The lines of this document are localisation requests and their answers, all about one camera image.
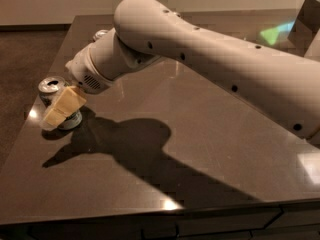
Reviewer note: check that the dark cabinet drawers below table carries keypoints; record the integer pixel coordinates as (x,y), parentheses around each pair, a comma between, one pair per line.
(268,221)

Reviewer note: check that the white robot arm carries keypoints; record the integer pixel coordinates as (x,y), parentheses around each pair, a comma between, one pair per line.
(282,86)

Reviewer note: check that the dark box at table corner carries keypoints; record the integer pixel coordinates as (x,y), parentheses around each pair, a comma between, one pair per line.
(305,33)

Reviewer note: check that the orange soda can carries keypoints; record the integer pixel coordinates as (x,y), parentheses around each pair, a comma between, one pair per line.
(99,34)

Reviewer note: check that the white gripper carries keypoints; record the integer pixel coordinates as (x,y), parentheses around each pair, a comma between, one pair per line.
(84,72)

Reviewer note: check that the green white 7up can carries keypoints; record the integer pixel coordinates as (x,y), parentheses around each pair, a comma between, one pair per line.
(48,90)

